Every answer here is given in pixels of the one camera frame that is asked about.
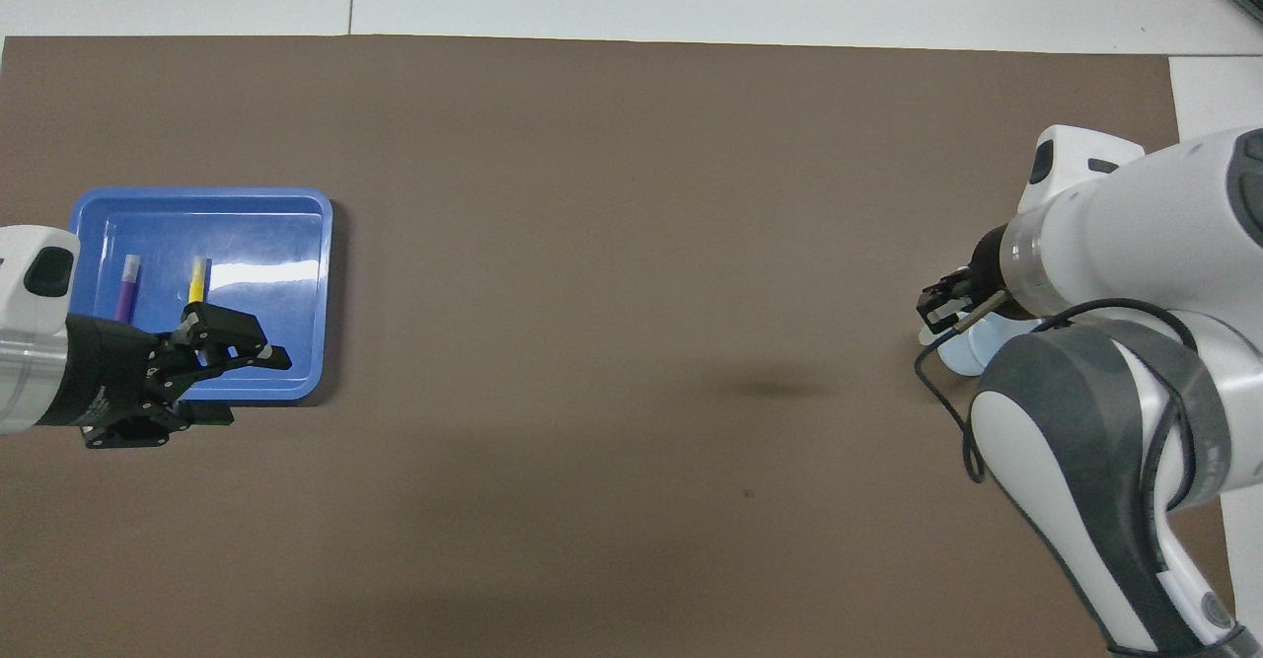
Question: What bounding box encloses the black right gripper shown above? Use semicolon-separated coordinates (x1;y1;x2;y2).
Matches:
920;227;1012;333

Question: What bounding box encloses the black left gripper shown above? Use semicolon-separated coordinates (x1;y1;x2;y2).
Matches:
39;303;293;450

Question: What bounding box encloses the purple pen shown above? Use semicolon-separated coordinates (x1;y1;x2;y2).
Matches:
115;254;142;324

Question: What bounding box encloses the pale blue mesh cup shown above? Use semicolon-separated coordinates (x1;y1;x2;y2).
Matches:
918;313;1042;378

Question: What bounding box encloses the blue plastic tray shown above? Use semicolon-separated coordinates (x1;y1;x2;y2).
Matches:
69;187;334;404

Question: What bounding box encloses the brown table mat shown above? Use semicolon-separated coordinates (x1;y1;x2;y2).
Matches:
0;35;1242;658

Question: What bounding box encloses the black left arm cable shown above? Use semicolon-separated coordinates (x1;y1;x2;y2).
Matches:
913;288;1200;511

